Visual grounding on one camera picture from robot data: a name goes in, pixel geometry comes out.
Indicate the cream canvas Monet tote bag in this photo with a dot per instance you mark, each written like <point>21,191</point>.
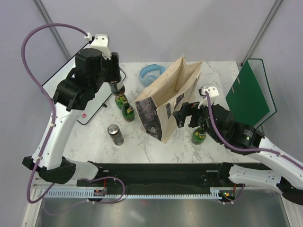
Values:
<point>157,102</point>

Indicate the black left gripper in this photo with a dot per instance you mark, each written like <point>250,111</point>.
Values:
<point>114,74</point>

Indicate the light blue slotted cable duct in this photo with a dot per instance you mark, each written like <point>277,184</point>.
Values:
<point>91,193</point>

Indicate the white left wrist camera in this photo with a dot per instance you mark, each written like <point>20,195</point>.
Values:
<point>99,42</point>

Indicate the green perrier bottle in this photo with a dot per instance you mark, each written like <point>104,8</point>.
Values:
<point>198,136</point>
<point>119,101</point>
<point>127,110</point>

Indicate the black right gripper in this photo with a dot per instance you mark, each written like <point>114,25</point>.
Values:
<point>187,109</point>

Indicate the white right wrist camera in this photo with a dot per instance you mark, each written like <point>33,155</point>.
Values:
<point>210,89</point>

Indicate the black Schweppes drink can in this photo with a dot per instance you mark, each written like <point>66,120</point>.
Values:
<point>115,134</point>

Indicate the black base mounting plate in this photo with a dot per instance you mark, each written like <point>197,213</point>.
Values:
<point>179,177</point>

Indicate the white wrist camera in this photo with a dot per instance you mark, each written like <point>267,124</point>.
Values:
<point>210,89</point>
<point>99,42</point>

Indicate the green ring binder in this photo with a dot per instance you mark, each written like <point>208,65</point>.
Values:
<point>250,98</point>

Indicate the Coca-Cola glass bottle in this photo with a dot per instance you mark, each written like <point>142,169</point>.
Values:
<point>117,88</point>

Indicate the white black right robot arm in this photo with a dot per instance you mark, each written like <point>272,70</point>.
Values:
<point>286,172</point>

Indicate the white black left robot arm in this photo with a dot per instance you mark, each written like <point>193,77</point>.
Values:
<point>48,160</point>

